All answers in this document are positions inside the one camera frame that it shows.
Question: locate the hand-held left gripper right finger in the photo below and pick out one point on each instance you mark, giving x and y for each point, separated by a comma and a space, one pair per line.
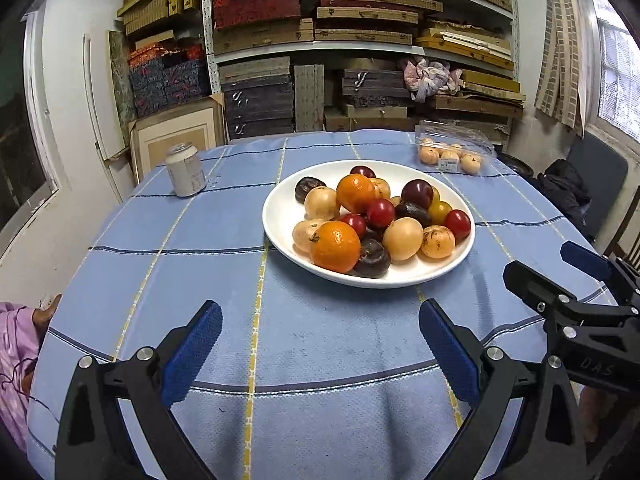
450, 355

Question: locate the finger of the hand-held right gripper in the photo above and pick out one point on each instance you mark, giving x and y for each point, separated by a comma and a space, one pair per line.
582, 255
530, 282

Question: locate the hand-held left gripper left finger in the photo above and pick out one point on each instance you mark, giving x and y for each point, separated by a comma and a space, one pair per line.
192, 355

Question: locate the small red tomato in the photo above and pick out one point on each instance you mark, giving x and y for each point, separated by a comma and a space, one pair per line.
458, 223
354, 224
381, 211

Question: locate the speckled tan pear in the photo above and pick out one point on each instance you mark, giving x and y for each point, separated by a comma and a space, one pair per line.
438, 241
382, 187
304, 235

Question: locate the small amber plum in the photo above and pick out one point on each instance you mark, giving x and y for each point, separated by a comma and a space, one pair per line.
435, 193
440, 212

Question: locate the yellow round pear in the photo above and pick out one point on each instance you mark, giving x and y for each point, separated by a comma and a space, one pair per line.
321, 202
403, 238

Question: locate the dark purple plum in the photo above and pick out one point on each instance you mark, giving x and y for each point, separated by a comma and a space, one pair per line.
417, 193
362, 171

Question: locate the orange tangerine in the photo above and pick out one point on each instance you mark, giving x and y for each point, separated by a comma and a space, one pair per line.
356, 193
335, 246

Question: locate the white oval plate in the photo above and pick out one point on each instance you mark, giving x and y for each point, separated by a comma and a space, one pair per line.
285, 220

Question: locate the wooden chair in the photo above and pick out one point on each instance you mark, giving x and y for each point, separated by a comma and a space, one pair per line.
625, 245

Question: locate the black jacket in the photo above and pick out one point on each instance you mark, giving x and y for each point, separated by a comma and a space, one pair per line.
565, 190

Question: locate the grey upholstered chair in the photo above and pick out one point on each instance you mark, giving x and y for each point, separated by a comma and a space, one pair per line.
600, 165

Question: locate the black round stool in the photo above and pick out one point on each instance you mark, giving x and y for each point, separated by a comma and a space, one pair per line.
517, 165

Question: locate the blue checked tablecloth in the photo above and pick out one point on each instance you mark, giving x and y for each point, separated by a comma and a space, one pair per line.
325, 360

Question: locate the cluster of pale orange loquats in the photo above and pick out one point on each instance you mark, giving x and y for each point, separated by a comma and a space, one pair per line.
472, 162

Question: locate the brown rounded object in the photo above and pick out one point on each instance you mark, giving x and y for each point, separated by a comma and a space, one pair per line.
47, 312

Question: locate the clear plastic box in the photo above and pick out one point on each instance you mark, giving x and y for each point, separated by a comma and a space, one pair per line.
455, 132

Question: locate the pink patterned garment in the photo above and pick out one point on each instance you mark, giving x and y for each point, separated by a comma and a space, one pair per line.
15, 360

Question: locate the white drink can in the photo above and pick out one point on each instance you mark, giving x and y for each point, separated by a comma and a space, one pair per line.
186, 170

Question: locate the frosted glass window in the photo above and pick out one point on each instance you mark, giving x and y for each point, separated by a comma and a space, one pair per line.
617, 70

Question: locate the beige patterned curtain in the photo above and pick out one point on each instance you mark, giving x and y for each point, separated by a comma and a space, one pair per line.
562, 50

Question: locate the framed picture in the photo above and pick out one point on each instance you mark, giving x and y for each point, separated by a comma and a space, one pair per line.
170, 135

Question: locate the pink plastic bag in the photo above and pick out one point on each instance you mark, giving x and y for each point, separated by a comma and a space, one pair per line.
430, 77

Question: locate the stack of dark flat boxes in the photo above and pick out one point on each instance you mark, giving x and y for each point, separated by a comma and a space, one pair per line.
257, 100

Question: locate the white board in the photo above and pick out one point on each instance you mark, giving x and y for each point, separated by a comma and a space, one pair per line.
100, 100

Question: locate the pile of blue red boxes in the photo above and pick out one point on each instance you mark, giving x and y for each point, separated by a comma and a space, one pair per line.
165, 75

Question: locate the grey upright box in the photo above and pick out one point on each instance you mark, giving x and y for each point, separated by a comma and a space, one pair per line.
309, 97

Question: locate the green marbled board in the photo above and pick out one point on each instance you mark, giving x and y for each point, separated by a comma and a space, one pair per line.
122, 80

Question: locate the stack of tan flat boxes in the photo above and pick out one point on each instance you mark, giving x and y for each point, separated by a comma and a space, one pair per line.
365, 25

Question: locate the white metal shelf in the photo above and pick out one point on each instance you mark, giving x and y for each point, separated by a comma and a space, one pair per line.
206, 20

